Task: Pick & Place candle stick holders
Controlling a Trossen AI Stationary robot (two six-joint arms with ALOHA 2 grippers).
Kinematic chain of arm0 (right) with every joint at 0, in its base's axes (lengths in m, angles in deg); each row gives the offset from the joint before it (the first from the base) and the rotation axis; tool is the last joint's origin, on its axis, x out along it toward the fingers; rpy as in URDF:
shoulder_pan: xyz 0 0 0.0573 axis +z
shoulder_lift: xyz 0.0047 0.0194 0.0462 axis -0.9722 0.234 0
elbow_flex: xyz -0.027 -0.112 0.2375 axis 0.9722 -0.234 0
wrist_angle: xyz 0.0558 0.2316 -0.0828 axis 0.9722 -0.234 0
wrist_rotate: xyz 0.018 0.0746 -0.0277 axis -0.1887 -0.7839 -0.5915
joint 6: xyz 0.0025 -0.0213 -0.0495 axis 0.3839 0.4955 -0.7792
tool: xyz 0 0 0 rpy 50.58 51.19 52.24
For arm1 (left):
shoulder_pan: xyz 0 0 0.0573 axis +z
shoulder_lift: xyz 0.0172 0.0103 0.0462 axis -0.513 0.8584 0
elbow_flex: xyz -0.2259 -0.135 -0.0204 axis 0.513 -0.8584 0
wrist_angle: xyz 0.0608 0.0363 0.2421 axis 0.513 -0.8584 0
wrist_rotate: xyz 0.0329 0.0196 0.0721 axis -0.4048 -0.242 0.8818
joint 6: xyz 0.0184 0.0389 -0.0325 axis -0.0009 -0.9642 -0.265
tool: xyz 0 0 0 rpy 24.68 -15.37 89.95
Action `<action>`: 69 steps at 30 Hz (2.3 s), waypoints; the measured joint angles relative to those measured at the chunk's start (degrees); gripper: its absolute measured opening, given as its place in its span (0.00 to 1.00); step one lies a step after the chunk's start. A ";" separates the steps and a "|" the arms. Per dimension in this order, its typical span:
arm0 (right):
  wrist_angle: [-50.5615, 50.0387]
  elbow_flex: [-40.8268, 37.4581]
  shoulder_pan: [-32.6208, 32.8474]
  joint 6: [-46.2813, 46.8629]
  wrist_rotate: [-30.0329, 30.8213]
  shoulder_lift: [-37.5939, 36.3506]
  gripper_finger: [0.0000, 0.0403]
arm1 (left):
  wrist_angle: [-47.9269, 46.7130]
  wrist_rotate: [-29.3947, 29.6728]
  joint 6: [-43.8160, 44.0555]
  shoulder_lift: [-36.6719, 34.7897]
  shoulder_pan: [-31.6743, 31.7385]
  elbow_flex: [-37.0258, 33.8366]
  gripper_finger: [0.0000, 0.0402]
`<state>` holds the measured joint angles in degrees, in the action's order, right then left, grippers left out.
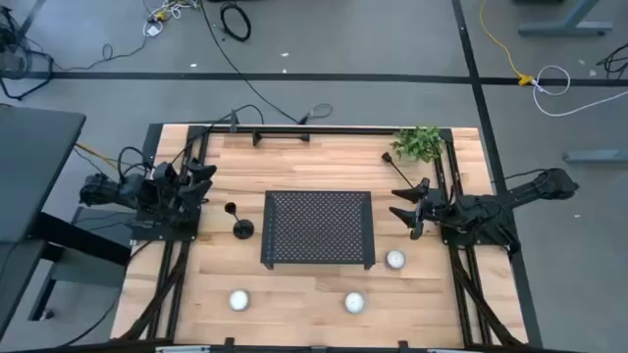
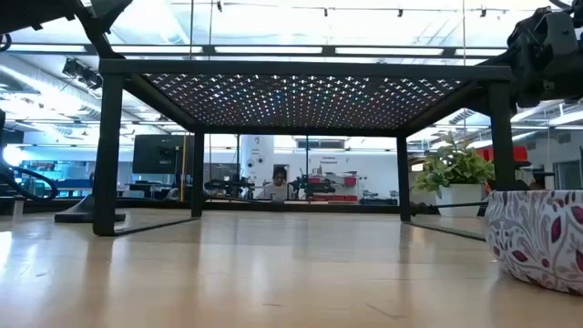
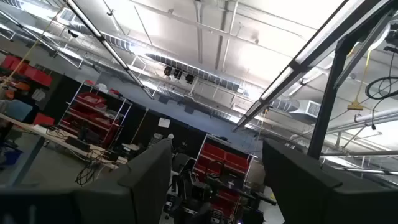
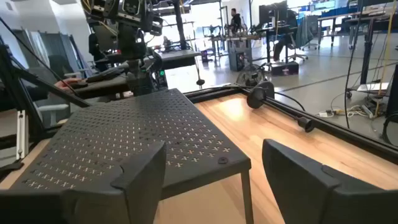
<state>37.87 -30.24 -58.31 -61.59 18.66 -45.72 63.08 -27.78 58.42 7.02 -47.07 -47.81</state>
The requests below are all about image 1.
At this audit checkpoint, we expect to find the white cable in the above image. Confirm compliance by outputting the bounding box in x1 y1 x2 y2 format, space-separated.
532 65 628 118

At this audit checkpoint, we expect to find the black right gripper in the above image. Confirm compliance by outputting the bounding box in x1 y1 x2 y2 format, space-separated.
389 176 445 240

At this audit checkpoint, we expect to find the coiled black cable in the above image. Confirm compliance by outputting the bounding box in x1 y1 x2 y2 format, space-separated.
219 2 252 43

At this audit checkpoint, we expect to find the green plant in white pot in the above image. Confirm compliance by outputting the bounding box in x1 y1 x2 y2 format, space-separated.
390 125 446 164

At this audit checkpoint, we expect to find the grey metal desk leg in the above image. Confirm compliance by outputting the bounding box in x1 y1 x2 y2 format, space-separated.
517 0 614 38

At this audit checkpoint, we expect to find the long black floor cable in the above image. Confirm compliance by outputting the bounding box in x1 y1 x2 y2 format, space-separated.
198 0 335 126

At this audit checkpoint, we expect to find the black perforated metal rack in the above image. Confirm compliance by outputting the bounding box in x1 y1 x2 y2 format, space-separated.
259 189 377 271

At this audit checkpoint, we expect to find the black cable with plug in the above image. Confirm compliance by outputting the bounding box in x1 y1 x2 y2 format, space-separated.
208 103 266 134

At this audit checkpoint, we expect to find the red leaf patterned candle bowl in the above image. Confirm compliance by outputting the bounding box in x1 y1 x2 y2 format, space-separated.
343 290 367 316

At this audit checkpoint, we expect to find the yellow extension cable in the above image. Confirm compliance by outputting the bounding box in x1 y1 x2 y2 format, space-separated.
479 0 535 87

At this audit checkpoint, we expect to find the grey metal desk foot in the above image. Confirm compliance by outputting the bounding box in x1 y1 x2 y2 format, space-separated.
562 149 628 165

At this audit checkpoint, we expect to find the dark grey desk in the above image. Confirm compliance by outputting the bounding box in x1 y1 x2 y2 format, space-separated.
0 103 132 339

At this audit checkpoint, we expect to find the pink patterned candle bowl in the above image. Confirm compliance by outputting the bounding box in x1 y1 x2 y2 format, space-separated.
385 248 407 272

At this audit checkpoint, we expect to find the black cable bundle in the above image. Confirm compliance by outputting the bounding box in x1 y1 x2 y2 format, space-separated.
596 42 628 79

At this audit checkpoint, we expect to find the white power strip with cables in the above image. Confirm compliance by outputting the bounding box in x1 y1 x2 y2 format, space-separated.
141 0 200 39

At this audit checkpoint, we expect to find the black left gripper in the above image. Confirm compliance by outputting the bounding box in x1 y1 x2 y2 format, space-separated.
154 157 218 217

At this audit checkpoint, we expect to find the black wire fan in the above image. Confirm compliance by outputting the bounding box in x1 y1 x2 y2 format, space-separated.
0 4 55 102

